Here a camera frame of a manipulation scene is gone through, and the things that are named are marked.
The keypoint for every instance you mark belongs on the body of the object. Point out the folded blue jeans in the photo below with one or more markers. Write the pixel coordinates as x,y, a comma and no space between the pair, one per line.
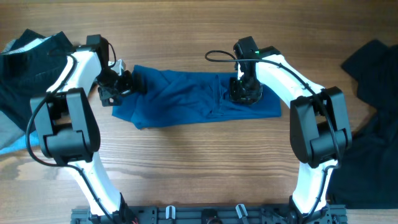
20,143

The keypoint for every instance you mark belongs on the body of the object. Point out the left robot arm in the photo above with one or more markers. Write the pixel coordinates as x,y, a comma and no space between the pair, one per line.
68,132

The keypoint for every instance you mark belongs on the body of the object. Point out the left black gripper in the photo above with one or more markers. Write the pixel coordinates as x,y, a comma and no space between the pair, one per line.
125,83

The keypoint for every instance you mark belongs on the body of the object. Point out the folded grey garment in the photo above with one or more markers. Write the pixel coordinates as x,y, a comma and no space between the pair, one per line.
10,132

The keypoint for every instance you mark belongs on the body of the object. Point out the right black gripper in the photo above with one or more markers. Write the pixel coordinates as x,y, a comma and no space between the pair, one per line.
245,96

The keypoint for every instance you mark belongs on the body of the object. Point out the black garment pile right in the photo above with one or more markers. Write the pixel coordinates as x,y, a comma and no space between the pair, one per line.
367,178

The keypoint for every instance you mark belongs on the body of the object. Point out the folded black garment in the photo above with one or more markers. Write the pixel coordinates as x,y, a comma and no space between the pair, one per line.
45,82

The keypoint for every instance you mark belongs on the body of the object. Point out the blue polo shirt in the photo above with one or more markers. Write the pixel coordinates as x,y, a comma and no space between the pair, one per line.
175,98

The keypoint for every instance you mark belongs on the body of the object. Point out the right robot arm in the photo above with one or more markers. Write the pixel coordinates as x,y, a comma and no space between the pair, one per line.
319,126

